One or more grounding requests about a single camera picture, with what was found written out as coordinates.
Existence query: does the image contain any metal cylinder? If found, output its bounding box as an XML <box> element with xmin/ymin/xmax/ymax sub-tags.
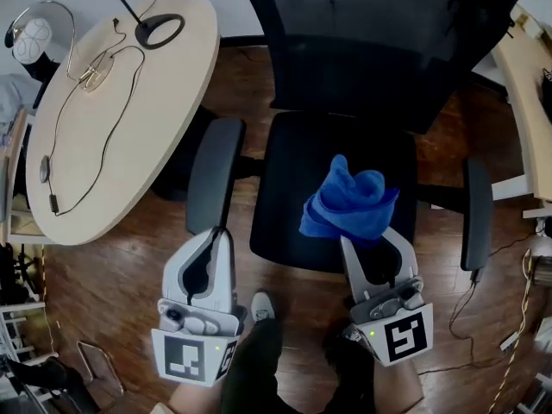
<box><xmin>532</xmin><ymin>254</ymin><xmax>552</xmax><ymax>288</ymax></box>

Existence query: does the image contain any person's white left shoe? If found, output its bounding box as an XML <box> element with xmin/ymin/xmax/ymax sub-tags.
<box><xmin>251</xmin><ymin>291</ymin><xmax>276</xmax><ymax>323</ymax></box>

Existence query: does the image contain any person's right leg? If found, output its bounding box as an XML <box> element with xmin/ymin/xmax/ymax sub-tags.
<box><xmin>321</xmin><ymin>332</ymin><xmax>379</xmax><ymax>414</ymax></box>

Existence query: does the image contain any black office chair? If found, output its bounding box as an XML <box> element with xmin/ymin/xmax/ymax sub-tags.
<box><xmin>185</xmin><ymin>0</ymin><xmax>530</xmax><ymax>284</ymax></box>

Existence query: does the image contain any grey office chair armrest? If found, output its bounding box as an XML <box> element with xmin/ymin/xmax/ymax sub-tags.
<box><xmin>185</xmin><ymin>117</ymin><xmax>247</xmax><ymax>236</ymax></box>
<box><xmin>460</xmin><ymin>157</ymin><xmax>494</xmax><ymax>272</ymax></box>

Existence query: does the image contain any beige wooden desk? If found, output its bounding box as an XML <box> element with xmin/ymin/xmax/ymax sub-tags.
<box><xmin>491</xmin><ymin>2</ymin><xmax>552</xmax><ymax>202</ymax></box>

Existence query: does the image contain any person's right forearm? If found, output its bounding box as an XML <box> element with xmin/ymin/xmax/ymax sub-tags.
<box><xmin>373</xmin><ymin>357</ymin><xmax>426</xmax><ymax>414</ymax></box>

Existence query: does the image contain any metal frame stand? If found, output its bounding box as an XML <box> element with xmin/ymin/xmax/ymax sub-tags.
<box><xmin>76</xmin><ymin>340</ymin><xmax>126</xmax><ymax>397</ymax></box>

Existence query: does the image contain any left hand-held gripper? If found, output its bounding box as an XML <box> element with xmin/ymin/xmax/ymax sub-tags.
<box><xmin>150</xmin><ymin>227</ymin><xmax>248</xmax><ymax>387</ymax></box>

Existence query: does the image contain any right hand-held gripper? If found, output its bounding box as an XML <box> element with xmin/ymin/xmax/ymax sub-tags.
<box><xmin>340</xmin><ymin>226</ymin><xmax>435</xmax><ymax>367</ymax></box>

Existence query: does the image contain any yellow black striped cable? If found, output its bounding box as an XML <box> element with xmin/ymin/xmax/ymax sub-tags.
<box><xmin>486</xmin><ymin>248</ymin><xmax>535</xmax><ymax>414</ymax></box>

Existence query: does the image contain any black lamp cable with switch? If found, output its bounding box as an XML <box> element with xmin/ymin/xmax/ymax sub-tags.
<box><xmin>39</xmin><ymin>17</ymin><xmax>146</xmax><ymax>217</ymax></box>

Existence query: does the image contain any black floor cable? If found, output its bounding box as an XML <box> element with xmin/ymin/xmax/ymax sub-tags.
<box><xmin>417</xmin><ymin>230</ymin><xmax>538</xmax><ymax>377</ymax></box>

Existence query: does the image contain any person's left forearm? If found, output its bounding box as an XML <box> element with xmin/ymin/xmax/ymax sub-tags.
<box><xmin>167</xmin><ymin>375</ymin><xmax>225</xmax><ymax>414</ymax></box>

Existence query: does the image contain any round beige wooden table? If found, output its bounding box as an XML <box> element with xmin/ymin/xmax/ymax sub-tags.
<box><xmin>25</xmin><ymin>0</ymin><xmax>221</xmax><ymax>246</ymax></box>

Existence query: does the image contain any blue cloth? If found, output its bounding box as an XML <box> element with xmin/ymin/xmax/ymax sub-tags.
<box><xmin>298</xmin><ymin>154</ymin><xmax>401</xmax><ymax>248</ymax></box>

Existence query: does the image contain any person's leg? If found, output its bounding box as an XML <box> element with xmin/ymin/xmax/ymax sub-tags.
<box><xmin>219</xmin><ymin>317</ymin><xmax>285</xmax><ymax>414</ymax></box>
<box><xmin>321</xmin><ymin>332</ymin><xmax>379</xmax><ymax>414</ymax></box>

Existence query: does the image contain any black ring-base lamp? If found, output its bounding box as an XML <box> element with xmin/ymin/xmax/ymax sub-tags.
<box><xmin>99</xmin><ymin>0</ymin><xmax>186</xmax><ymax>51</ymax></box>

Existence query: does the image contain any black object on desk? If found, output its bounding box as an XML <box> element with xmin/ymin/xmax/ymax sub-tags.
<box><xmin>540</xmin><ymin>67</ymin><xmax>552</xmax><ymax>125</ymax></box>

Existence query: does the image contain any person's right shoe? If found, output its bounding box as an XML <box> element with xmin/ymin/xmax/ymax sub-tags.
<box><xmin>342</xmin><ymin>324</ymin><xmax>370</xmax><ymax>345</ymax></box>

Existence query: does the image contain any person's left leg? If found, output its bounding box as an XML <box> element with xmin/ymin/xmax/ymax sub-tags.
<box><xmin>219</xmin><ymin>317</ymin><xmax>285</xmax><ymax>414</ymax></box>

